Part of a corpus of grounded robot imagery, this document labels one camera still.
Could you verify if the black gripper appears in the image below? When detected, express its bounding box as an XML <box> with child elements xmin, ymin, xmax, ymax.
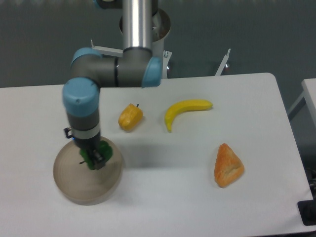
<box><xmin>64</xmin><ymin>127</ymin><xmax>106</xmax><ymax>170</ymax></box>

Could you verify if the green bell pepper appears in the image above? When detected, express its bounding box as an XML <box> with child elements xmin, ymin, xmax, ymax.
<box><xmin>79</xmin><ymin>140</ymin><xmax>113</xmax><ymax>165</ymax></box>

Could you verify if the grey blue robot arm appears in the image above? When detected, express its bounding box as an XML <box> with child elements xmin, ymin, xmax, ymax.
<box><xmin>62</xmin><ymin>0</ymin><xmax>162</xmax><ymax>170</ymax></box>

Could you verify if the beige round plate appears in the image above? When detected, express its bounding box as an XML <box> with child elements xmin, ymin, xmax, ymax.
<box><xmin>53</xmin><ymin>137</ymin><xmax>124</xmax><ymax>205</ymax></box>

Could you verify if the yellow bell pepper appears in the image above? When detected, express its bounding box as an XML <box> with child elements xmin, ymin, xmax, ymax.
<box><xmin>118</xmin><ymin>104</ymin><xmax>143</xmax><ymax>131</ymax></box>

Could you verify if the yellow banana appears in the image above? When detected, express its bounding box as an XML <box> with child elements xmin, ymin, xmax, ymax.
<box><xmin>164</xmin><ymin>99</ymin><xmax>213</xmax><ymax>132</ymax></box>

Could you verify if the orange croissant bread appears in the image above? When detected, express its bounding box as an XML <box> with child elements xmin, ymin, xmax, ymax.
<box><xmin>214</xmin><ymin>143</ymin><xmax>245</xmax><ymax>188</ymax></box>

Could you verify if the black device at edge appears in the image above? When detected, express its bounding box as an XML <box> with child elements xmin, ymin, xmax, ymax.
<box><xmin>297</xmin><ymin>200</ymin><xmax>316</xmax><ymax>226</ymax></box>

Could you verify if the white side table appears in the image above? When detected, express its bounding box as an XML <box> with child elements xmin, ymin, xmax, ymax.
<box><xmin>287</xmin><ymin>78</ymin><xmax>316</xmax><ymax>124</ymax></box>

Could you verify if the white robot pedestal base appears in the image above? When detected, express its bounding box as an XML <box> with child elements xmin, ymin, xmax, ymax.
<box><xmin>89</xmin><ymin>8</ymin><xmax>233</xmax><ymax>79</ymax></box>

